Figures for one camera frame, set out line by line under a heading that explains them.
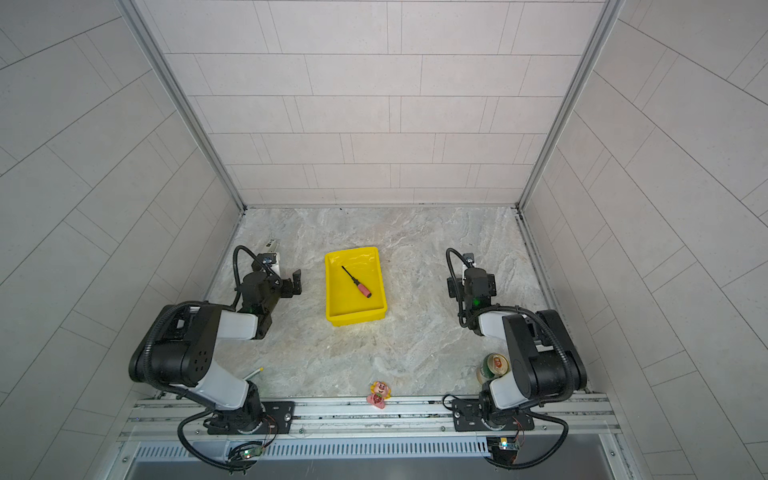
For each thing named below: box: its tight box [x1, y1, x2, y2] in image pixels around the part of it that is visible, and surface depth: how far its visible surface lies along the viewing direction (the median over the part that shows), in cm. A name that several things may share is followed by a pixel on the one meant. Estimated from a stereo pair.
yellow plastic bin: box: [324, 247, 387, 327], surface depth 95 cm
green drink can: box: [476, 352, 510, 385], surface depth 72 cm
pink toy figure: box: [366, 381, 392, 409], surface depth 75 cm
